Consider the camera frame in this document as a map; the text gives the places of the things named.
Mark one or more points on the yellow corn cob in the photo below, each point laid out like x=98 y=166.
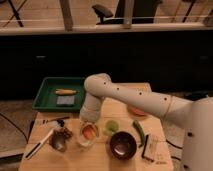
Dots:
x=65 y=92

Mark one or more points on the red orange apple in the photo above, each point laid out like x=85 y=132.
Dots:
x=88 y=132

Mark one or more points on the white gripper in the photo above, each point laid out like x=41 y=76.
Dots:
x=90 y=113

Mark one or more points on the dark brown bowl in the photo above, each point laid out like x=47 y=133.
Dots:
x=122 y=145

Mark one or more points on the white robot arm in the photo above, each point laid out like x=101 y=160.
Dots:
x=195 y=117

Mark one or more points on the grey sponge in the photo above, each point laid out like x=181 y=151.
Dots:
x=65 y=100

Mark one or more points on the green chili pepper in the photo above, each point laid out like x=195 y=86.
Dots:
x=140 y=132

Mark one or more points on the silver metal cup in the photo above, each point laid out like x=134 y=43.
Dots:
x=58 y=142

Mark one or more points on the orange bowl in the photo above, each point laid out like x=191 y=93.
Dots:
x=136 y=111

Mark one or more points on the black office chair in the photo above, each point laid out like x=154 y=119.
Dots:
x=144 y=12

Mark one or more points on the black handled utensil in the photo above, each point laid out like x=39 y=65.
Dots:
x=45 y=121

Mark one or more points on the green plastic tray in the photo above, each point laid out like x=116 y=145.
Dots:
x=46 y=98

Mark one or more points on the black white brush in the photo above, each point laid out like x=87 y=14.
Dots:
x=150 y=147

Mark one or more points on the white paper cup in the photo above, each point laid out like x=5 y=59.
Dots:
x=83 y=141

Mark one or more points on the brown grape bunch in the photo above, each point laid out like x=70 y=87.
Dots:
x=65 y=133

